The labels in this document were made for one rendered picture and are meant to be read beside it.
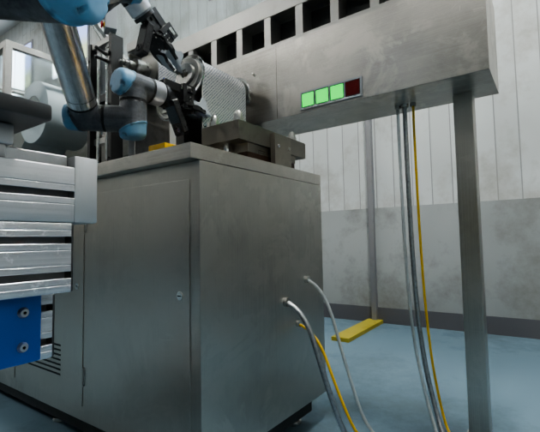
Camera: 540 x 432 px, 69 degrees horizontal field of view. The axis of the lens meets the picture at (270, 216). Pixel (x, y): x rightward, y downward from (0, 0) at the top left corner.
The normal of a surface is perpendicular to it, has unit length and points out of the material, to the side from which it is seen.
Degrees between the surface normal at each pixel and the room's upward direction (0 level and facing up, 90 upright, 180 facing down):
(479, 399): 90
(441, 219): 90
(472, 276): 90
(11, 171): 90
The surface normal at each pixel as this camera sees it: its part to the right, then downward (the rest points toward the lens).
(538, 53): -0.56, -0.04
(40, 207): 0.83, -0.05
